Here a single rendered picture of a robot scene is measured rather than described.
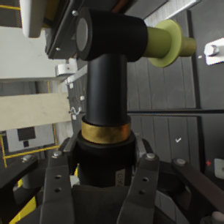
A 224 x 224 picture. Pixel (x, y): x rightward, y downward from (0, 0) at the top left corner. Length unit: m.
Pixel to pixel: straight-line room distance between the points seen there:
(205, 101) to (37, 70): 4.31
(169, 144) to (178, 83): 0.10
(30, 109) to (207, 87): 4.27
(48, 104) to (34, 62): 1.08
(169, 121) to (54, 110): 4.23
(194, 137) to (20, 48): 4.47
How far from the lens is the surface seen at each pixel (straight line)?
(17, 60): 4.49
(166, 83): 0.27
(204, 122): 0.25
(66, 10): 0.41
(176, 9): 0.29
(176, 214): 0.33
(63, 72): 0.99
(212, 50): 0.21
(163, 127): 0.28
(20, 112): 4.39
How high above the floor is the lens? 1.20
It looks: 28 degrees down
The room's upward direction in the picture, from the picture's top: 98 degrees counter-clockwise
